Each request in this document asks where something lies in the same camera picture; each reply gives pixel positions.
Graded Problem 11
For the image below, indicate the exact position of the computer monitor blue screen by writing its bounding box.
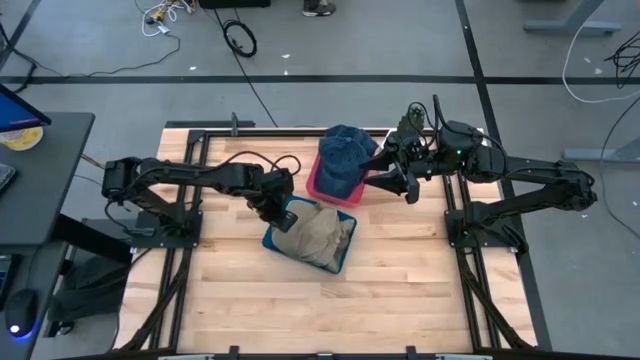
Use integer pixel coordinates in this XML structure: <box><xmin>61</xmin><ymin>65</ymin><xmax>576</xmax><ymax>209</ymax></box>
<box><xmin>0</xmin><ymin>82</ymin><xmax>52</xmax><ymax>134</ymax></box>

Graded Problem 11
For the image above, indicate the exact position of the black cable tangle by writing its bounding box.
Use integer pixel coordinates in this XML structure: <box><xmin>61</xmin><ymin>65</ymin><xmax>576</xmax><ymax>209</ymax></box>
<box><xmin>603</xmin><ymin>29</ymin><xmax>640</xmax><ymax>91</ymax></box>

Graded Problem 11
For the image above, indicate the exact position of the person's shoe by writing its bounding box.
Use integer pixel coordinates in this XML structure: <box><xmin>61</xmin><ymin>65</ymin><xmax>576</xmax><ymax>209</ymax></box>
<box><xmin>301</xmin><ymin>0</ymin><xmax>337</xmax><ymax>18</ymax></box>

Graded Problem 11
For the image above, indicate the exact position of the red tray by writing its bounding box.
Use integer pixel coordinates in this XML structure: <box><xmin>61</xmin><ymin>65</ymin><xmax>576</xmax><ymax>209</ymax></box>
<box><xmin>305</xmin><ymin>152</ymin><xmax>369</xmax><ymax>209</ymax></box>

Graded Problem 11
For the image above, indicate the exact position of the thin black floor cable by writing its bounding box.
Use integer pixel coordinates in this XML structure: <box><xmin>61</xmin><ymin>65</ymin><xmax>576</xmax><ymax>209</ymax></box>
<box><xmin>0</xmin><ymin>19</ymin><xmax>182</xmax><ymax>94</ymax></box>

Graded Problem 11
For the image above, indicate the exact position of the blue denim cap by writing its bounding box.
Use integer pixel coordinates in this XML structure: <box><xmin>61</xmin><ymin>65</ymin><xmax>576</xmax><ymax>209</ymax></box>
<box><xmin>315</xmin><ymin>135</ymin><xmax>374</xmax><ymax>200</ymax></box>
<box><xmin>324</xmin><ymin>124</ymin><xmax>380</xmax><ymax>157</ymax></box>

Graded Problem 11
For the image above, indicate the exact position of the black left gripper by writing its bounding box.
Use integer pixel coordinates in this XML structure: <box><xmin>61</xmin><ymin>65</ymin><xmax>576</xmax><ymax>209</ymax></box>
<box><xmin>244</xmin><ymin>167</ymin><xmax>300</xmax><ymax>234</ymax></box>

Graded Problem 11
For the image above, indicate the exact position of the blue tray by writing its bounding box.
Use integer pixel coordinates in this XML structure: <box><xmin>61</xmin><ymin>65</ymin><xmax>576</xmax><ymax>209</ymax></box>
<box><xmin>261</xmin><ymin>194</ymin><xmax>359</xmax><ymax>275</ymax></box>

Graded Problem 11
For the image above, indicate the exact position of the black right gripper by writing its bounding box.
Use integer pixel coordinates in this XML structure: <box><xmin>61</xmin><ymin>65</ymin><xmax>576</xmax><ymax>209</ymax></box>
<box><xmin>358</xmin><ymin>147</ymin><xmax>437</xmax><ymax>205</ymax></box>

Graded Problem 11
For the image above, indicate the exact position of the black coiled cable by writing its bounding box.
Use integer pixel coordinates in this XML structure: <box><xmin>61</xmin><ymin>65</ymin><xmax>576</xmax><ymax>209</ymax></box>
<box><xmin>212</xmin><ymin>7</ymin><xmax>280</xmax><ymax>127</ymax></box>

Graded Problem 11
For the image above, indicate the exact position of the white cable bundle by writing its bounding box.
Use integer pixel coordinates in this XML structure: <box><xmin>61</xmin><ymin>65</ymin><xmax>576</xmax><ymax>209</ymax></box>
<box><xmin>133</xmin><ymin>0</ymin><xmax>194</xmax><ymax>39</ymax></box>

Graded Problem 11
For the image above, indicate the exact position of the grey keyboard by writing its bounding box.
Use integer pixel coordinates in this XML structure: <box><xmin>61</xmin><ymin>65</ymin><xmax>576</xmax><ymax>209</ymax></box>
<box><xmin>0</xmin><ymin>162</ymin><xmax>18</xmax><ymax>195</ymax></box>

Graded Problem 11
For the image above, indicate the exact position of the black office desk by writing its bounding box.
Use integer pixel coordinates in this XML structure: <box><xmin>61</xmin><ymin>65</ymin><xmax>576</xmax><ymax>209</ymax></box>
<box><xmin>0</xmin><ymin>112</ymin><xmax>96</xmax><ymax>360</ymax></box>

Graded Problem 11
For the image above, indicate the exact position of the green cactus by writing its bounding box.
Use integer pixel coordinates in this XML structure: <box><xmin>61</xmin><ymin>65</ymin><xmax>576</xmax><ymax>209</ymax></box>
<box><xmin>398</xmin><ymin>106</ymin><xmax>427</xmax><ymax>141</ymax></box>

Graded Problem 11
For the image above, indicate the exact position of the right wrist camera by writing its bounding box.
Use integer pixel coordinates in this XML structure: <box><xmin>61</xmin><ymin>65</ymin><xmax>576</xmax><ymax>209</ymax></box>
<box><xmin>397</xmin><ymin>137</ymin><xmax>431</xmax><ymax>164</ymax></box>

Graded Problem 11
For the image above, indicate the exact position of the yellow round disc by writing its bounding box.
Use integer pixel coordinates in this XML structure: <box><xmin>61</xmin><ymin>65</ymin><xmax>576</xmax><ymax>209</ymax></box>
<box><xmin>0</xmin><ymin>126</ymin><xmax>45</xmax><ymax>152</ymax></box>

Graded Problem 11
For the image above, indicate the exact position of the white floor cable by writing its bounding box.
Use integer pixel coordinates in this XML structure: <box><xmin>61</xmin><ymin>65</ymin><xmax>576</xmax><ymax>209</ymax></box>
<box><xmin>562</xmin><ymin>0</ymin><xmax>640</xmax><ymax>105</ymax></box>

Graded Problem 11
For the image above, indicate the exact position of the desk with grey legs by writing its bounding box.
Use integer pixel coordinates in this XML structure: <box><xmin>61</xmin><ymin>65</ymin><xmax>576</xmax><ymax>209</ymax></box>
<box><xmin>523</xmin><ymin>0</ymin><xmax>640</xmax><ymax>164</ymax></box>

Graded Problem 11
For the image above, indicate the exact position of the black computer mouse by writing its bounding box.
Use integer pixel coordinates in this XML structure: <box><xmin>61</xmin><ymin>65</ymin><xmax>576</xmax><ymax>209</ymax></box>
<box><xmin>4</xmin><ymin>288</ymin><xmax>40</xmax><ymax>342</ymax></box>

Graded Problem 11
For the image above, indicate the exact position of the black box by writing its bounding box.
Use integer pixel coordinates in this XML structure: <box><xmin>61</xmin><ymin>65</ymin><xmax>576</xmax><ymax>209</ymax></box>
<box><xmin>198</xmin><ymin>0</ymin><xmax>272</xmax><ymax>10</ymax></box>

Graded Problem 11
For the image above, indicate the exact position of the long black floor cable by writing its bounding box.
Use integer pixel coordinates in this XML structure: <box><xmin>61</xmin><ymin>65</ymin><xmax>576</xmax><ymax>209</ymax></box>
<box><xmin>598</xmin><ymin>94</ymin><xmax>640</xmax><ymax>241</ymax></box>

